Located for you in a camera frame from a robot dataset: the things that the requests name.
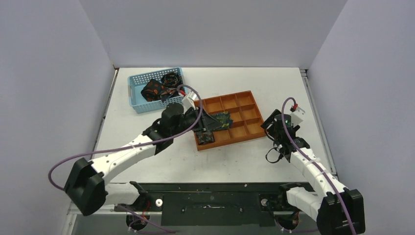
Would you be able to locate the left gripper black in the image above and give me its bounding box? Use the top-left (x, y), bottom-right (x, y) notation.
top-left (171, 105), bottom-right (221, 136)

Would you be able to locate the orange wooden compartment tray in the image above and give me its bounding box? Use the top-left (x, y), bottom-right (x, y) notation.
top-left (194, 91), bottom-right (265, 151)

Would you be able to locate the blue plastic basket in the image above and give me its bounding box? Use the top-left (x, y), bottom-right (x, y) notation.
top-left (127, 67), bottom-right (186, 114)

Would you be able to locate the blue yellow floral tie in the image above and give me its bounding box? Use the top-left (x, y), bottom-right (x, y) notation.
top-left (211, 111), bottom-right (233, 131)

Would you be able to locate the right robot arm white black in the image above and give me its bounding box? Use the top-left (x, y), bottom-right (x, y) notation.
top-left (261, 108), bottom-right (366, 235)

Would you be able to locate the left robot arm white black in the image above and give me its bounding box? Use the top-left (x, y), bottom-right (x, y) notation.
top-left (64, 103), bottom-right (222, 216)

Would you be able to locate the rolled dark patterned tie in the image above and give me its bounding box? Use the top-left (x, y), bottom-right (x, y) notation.
top-left (196, 131), bottom-right (215, 145)

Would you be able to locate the dark patterned tie in basket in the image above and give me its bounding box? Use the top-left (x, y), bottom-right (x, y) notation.
top-left (161, 72), bottom-right (185, 98)

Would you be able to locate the black orange patterned tie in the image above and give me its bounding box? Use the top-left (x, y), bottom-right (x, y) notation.
top-left (140, 79), bottom-right (168, 102)

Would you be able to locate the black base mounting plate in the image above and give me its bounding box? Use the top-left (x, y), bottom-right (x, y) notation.
top-left (81, 182), bottom-right (325, 228)

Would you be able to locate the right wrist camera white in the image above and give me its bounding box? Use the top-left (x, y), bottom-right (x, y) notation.
top-left (290, 104), bottom-right (305, 126)

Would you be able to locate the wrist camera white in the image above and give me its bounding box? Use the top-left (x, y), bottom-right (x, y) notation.
top-left (182, 91), bottom-right (198, 113)
top-left (290, 104), bottom-right (305, 126)

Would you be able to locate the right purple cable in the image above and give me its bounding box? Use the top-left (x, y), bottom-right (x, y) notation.
top-left (281, 97), bottom-right (359, 235)

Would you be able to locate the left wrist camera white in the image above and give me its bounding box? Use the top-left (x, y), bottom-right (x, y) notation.
top-left (182, 91), bottom-right (198, 113)

